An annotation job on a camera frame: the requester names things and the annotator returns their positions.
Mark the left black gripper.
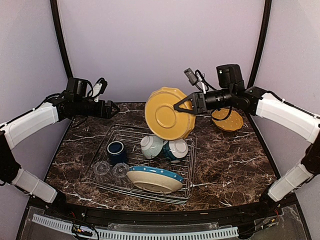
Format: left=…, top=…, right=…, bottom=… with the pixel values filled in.
left=74, top=98, right=120, bottom=119

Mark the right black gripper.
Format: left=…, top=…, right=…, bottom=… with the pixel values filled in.
left=174, top=86, right=235, bottom=114

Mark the yellow plate with white rings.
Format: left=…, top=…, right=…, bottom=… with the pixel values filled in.
left=144, top=86, right=196, bottom=141

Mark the yellow polka dot plate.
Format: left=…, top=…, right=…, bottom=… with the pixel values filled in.
left=211, top=108, right=244, bottom=132

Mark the large beige plate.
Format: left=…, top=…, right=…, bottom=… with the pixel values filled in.
left=127, top=171, right=184, bottom=195

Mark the blue polka dot plate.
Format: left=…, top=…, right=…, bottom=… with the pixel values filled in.
left=127, top=165, right=184, bottom=183

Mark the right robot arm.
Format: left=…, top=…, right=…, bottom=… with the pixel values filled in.
left=173, top=64, right=320, bottom=217

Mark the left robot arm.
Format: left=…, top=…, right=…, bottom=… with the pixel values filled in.
left=0, top=77, right=120, bottom=218

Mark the teal and white bowl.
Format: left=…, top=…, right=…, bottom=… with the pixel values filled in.
left=162, top=139, right=189, bottom=164

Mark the dark blue ceramic mug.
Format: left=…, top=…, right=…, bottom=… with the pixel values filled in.
left=106, top=141, right=128, bottom=166

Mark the white green patterned bowl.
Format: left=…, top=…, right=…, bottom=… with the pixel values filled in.
left=140, top=135, right=164, bottom=160

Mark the left clear glass cup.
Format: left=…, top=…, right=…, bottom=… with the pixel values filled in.
left=93, top=161, right=111, bottom=177

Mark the clear glass cup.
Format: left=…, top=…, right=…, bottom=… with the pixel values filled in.
left=93, top=161, right=111, bottom=177
left=112, top=162, right=130, bottom=179

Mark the right clear glass cup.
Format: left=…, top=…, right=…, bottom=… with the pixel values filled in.
left=112, top=162, right=130, bottom=179

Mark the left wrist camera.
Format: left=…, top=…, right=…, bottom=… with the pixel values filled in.
left=91, top=77, right=108, bottom=102

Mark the wire dish rack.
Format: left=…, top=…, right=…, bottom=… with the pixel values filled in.
left=85, top=124, right=197, bottom=205

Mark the black front rail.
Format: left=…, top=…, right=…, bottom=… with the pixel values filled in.
left=45, top=193, right=297, bottom=232

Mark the right black frame post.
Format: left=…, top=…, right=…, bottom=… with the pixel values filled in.
left=247, top=0, right=272, bottom=88

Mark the black frame post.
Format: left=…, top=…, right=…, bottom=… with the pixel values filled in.
left=247, top=0, right=272, bottom=88
left=50, top=0, right=73, bottom=79

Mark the left black frame post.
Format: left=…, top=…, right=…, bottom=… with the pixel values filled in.
left=50, top=0, right=73, bottom=79

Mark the white slotted cable duct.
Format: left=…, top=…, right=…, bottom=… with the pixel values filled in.
left=31, top=214, right=239, bottom=240

